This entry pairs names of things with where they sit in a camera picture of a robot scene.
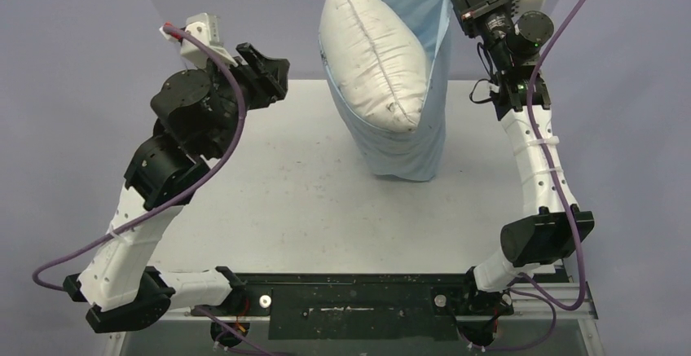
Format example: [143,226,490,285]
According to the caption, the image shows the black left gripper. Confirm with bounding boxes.
[199,43,289,159]

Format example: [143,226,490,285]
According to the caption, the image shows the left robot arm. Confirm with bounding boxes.
[63,43,290,333]

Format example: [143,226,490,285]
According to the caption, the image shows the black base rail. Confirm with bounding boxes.
[191,272,568,342]

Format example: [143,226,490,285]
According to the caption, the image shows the white pillow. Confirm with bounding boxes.
[319,0,431,133]

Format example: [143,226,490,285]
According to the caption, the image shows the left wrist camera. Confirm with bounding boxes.
[159,12,238,68]

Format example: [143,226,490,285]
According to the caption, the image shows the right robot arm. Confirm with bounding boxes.
[451,0,594,314]

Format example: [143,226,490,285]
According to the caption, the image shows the light blue pillowcase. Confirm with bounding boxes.
[319,0,454,182]

